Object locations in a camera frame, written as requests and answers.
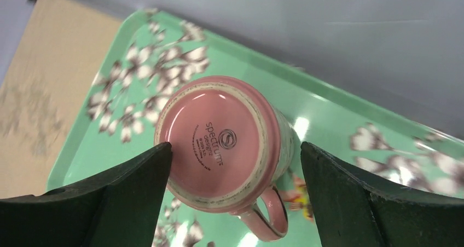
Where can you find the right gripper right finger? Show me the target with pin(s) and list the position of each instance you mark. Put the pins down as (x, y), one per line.
(353, 207)

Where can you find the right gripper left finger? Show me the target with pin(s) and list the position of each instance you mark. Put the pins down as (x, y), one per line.
(117, 207)

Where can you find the pink mug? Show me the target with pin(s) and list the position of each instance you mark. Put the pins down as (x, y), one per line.
(229, 147)

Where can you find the green floral tray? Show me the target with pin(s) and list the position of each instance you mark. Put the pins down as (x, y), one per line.
(155, 53)

